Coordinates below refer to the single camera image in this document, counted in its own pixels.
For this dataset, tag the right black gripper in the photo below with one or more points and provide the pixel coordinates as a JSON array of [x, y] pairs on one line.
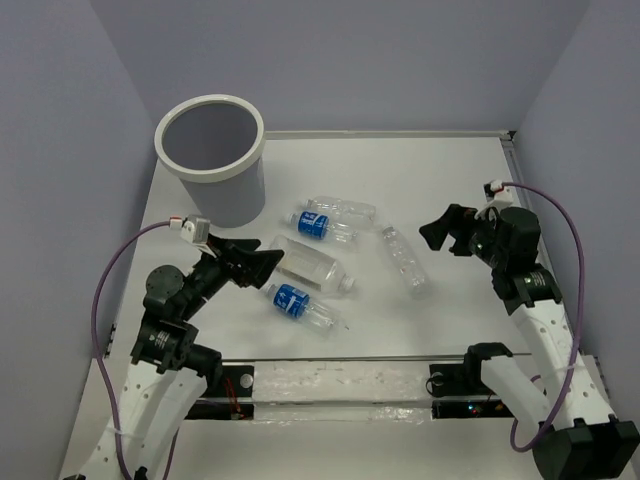
[[456, 220]]

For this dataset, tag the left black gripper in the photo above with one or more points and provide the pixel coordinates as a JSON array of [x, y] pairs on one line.
[[230, 252]]

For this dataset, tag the large square clear bottle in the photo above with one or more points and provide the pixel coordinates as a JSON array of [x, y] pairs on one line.
[[312, 268]]

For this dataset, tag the clear ribbed bottle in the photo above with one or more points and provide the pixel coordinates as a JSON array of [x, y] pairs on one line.
[[405, 261]]

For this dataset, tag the blue label Pocari bottle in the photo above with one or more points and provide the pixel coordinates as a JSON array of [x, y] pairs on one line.
[[302, 308]]

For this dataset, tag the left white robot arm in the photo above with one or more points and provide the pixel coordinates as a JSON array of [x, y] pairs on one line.
[[168, 371]]

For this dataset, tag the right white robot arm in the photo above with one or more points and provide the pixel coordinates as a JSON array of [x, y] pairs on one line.
[[578, 435]]

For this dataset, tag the white cylindrical plastic bin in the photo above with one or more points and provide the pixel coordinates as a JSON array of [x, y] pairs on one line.
[[213, 144]]

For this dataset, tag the clear label-less bottle rear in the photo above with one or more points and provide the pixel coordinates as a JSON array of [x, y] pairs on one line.
[[358, 215]]

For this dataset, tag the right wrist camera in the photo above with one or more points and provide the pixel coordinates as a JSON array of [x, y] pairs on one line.
[[498, 195]]

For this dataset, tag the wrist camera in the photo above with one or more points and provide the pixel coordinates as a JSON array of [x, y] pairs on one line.
[[195, 229], [498, 195]]

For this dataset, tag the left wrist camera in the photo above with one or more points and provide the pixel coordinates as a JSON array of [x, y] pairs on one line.
[[195, 229]]

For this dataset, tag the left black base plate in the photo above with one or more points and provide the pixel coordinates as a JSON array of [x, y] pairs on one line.
[[231, 399]]

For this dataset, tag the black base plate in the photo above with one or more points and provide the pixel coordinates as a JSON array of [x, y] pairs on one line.
[[231, 399], [454, 397]]

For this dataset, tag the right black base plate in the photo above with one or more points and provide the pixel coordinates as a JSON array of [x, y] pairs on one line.
[[454, 397]]

